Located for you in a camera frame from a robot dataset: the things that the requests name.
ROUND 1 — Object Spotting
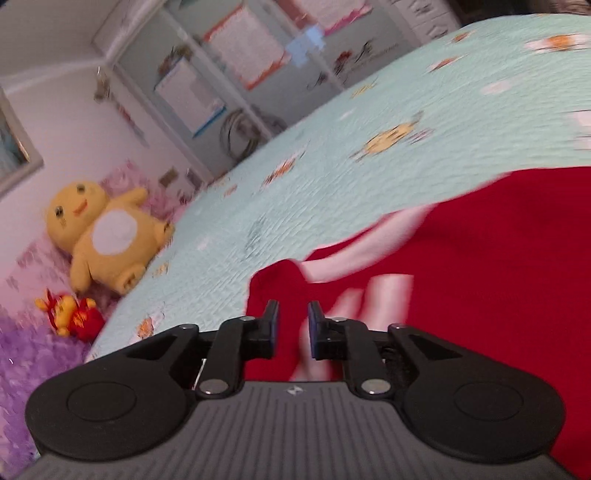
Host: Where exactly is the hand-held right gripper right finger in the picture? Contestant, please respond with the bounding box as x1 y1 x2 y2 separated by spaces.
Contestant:
308 300 472 400

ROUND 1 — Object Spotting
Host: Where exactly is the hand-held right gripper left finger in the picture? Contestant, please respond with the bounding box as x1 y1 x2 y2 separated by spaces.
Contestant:
117 299 281 400

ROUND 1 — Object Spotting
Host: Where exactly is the red sweater with white stripes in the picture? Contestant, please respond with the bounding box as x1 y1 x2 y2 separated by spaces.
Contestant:
245 168 591 480

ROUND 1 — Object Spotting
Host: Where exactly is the yellow plush toy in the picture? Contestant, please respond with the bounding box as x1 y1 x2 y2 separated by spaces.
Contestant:
45 181 175 296

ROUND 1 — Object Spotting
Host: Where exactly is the small red plush toy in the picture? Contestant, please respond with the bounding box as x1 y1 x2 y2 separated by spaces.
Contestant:
34 288 105 340

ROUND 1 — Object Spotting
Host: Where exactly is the purple fluffy pillow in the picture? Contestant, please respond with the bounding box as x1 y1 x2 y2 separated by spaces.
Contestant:
0 314 98 467

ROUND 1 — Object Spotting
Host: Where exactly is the pink floral pillow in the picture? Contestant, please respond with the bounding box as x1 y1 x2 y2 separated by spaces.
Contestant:
0 159 208 324

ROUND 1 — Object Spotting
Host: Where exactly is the sliding door wardrobe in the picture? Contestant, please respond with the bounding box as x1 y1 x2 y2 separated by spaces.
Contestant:
92 0 462 176

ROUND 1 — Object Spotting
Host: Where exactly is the hanging red ornament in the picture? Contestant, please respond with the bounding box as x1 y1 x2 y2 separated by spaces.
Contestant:
95 67 148 148

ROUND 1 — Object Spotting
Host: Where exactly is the blue bordered wall poster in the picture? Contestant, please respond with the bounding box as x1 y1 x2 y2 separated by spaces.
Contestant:
154 58 227 139

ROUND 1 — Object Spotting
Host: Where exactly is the orange bordered wall poster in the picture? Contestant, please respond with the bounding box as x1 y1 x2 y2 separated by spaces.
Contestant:
203 4 291 90

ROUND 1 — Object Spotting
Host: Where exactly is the framed wall photo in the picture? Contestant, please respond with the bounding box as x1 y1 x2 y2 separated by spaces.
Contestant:
0 88 44 199

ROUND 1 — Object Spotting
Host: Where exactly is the pink bordered wall poster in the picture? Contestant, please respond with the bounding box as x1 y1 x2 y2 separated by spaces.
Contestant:
291 0 375 35

